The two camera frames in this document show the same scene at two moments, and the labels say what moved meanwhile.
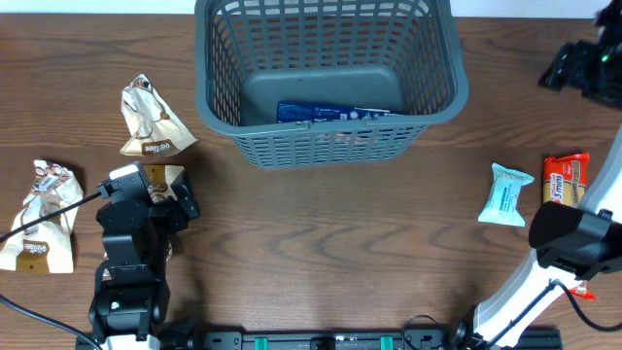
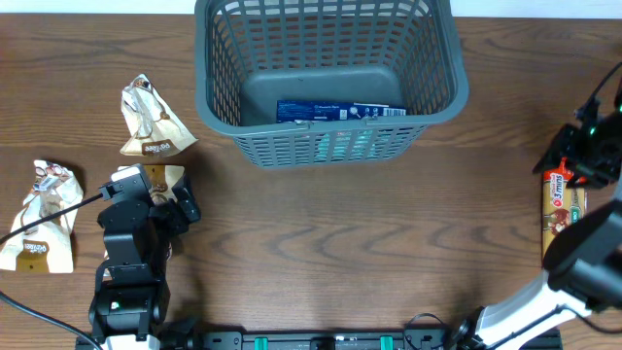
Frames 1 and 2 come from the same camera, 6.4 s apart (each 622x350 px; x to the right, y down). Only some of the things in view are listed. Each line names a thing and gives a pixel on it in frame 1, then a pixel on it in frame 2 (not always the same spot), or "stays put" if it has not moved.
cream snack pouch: x=157 y=130 stays put
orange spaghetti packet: x=565 y=181 stays put
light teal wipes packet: x=502 y=207 to x=345 y=146
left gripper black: x=178 y=218 stays put
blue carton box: x=301 y=112 stays put
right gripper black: x=570 y=69 to x=565 y=144
